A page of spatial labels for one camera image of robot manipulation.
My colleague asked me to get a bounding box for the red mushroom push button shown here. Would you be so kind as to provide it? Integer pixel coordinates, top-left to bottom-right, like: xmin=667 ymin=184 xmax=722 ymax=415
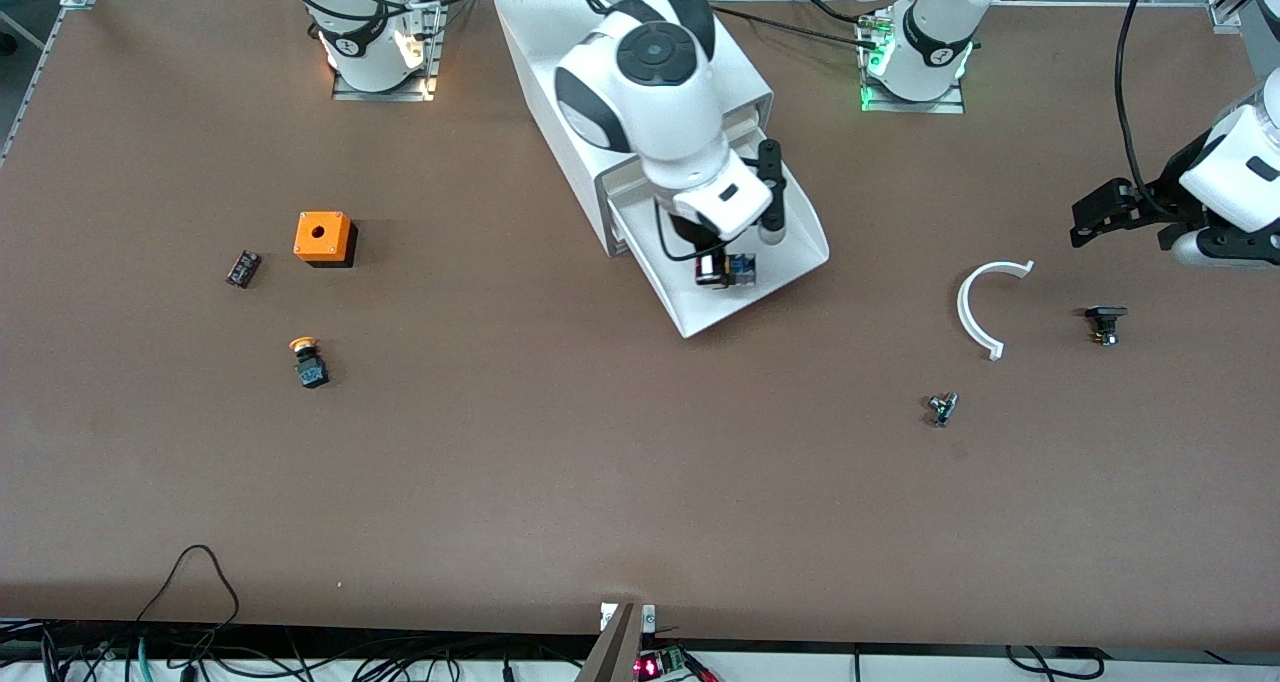
xmin=697 ymin=252 xmax=758 ymax=289

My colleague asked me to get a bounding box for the black push button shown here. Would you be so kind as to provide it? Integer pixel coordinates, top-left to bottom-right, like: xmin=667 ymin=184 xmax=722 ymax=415
xmin=1085 ymin=305 xmax=1129 ymax=347

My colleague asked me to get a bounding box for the white drawer cabinet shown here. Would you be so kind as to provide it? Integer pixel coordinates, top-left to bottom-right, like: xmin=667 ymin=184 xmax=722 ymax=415
xmin=494 ymin=0 xmax=776 ymax=260

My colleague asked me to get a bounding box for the orange mushroom push button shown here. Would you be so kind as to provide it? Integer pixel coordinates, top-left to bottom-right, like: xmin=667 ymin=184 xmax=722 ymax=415
xmin=289 ymin=336 xmax=331 ymax=390

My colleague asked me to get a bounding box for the white curved plastic piece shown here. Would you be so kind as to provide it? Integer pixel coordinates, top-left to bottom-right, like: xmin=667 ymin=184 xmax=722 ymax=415
xmin=957 ymin=260 xmax=1036 ymax=362

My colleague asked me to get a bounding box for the circuit board with red light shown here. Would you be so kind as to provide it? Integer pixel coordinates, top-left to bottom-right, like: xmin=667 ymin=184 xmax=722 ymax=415
xmin=633 ymin=647 xmax=693 ymax=682

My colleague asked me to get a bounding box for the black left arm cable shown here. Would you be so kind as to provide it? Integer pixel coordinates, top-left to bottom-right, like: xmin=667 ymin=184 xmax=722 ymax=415
xmin=1113 ymin=0 xmax=1171 ymax=213

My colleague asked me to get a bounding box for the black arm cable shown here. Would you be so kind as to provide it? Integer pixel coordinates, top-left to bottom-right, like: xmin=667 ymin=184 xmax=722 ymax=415
xmin=1113 ymin=0 xmax=1171 ymax=213
xmin=265 ymin=0 xmax=701 ymax=263

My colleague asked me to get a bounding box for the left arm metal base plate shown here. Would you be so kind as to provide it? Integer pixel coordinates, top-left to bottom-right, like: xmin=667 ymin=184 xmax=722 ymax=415
xmin=860 ymin=7 xmax=966 ymax=115

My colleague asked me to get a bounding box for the black cable behind cabinet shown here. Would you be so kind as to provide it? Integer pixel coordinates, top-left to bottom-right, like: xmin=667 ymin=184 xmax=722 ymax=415
xmin=705 ymin=2 xmax=881 ymax=51

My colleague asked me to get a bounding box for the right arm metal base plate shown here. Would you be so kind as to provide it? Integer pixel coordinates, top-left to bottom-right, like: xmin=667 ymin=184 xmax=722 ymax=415
xmin=332 ymin=2 xmax=441 ymax=103

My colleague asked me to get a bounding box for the orange button enclosure box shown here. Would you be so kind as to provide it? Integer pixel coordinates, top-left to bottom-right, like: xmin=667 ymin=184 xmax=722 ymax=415
xmin=293 ymin=211 xmax=358 ymax=269

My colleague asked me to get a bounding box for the grey metal mount post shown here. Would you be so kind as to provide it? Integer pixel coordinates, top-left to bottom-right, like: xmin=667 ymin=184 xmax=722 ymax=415
xmin=575 ymin=602 xmax=643 ymax=682

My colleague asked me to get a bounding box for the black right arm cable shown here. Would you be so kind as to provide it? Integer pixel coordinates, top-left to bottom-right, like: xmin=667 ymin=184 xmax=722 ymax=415
xmin=265 ymin=0 xmax=701 ymax=263

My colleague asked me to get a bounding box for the black cable under table edge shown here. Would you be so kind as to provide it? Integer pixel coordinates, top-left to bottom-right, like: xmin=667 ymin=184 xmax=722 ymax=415
xmin=1005 ymin=645 xmax=1106 ymax=681

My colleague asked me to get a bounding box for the black looped table cable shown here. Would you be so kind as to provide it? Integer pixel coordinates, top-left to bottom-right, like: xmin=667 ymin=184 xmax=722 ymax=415
xmin=135 ymin=545 xmax=241 ymax=653

